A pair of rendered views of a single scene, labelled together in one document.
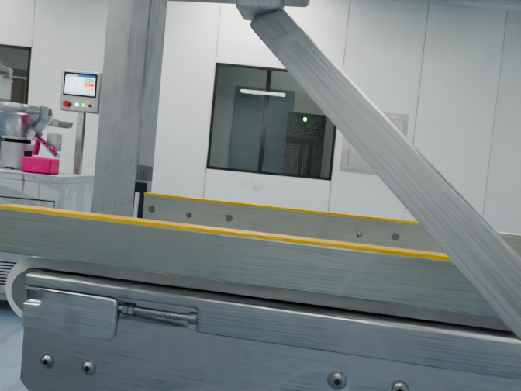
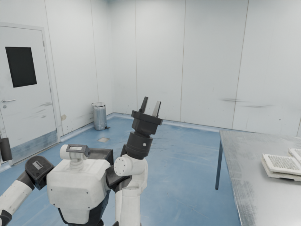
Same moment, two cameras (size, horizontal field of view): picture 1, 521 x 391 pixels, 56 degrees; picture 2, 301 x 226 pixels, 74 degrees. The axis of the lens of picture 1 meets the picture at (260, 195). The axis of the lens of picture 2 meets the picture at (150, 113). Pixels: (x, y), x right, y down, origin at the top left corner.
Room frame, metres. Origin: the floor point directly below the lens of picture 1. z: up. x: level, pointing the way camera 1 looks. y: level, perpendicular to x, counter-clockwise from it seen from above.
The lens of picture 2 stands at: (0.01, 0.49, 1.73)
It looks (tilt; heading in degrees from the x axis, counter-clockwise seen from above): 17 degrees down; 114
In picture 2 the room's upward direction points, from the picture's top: straight up
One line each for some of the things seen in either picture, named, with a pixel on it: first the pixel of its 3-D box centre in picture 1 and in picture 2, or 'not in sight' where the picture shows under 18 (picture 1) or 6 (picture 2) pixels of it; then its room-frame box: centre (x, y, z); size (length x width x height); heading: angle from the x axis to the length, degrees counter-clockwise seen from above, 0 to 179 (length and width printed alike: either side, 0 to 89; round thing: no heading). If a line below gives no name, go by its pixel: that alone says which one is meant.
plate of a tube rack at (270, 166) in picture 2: not in sight; (282, 163); (0.40, 2.19, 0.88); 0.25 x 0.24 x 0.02; 9
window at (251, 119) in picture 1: (274, 122); not in sight; (5.43, -0.07, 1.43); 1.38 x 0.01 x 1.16; 90
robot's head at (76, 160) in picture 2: not in sight; (74, 154); (-0.64, 1.10, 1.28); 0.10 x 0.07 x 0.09; 17
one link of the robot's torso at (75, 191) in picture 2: not in sight; (85, 184); (-0.66, 1.15, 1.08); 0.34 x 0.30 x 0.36; 17
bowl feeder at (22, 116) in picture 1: (29, 138); not in sight; (2.94, 1.40, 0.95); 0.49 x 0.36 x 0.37; 90
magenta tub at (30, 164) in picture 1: (40, 165); not in sight; (2.69, 1.21, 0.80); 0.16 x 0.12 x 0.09; 90
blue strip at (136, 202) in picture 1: (134, 258); not in sight; (0.63, 0.15, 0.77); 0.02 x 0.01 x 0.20; 82
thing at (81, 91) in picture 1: (79, 122); not in sight; (3.02, 1.15, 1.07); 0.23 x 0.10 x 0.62; 90
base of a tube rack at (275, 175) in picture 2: not in sight; (281, 169); (0.40, 2.19, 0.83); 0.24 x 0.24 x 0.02; 9
